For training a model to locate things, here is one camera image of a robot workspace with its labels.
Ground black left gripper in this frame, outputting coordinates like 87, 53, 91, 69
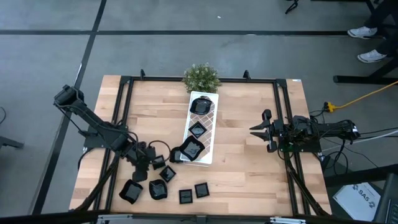
123, 141, 157, 184

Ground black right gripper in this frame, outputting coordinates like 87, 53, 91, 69
249, 108, 284, 154

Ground black small square plate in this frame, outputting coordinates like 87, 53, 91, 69
178, 189, 193, 205
188, 121, 208, 139
159, 165, 177, 184
194, 182, 210, 199
152, 154, 167, 171

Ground white lattice shelf rack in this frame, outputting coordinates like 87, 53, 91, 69
179, 90, 220, 166

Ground small green potted plant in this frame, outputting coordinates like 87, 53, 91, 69
182, 62, 223, 95

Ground person's white sneakers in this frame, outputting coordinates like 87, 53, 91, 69
333, 0, 398, 85

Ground white printed paper sheet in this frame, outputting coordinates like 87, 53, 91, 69
331, 182, 382, 222

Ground black horizontal beam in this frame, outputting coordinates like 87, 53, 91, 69
0, 208, 398, 224

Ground person's foot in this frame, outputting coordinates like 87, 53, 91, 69
346, 26, 378, 40
356, 49, 387, 64

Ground grey chair leg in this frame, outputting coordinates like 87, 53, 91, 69
0, 134, 25, 151

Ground black laptop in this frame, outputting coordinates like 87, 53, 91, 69
372, 172, 398, 224

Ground person's leg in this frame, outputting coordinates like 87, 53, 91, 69
363, 0, 398, 30
375, 30, 398, 57

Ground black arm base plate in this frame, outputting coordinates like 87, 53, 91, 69
83, 129, 129, 150
276, 128, 322, 153

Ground silver metal bracket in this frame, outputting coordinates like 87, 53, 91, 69
96, 213, 134, 224
269, 216, 307, 224

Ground yellow extension cable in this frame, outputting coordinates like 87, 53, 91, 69
324, 81, 398, 113

